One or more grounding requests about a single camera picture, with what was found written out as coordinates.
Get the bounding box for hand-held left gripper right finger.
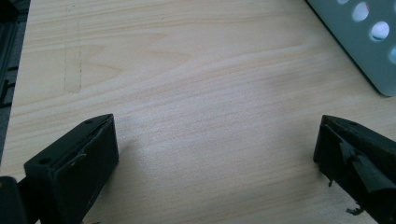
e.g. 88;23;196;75
313;114;396;224

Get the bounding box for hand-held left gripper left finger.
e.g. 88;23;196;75
23;113;120;224

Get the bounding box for grey perforated basket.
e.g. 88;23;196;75
304;0;396;98

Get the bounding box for dark metal stand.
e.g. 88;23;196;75
0;0;32;162

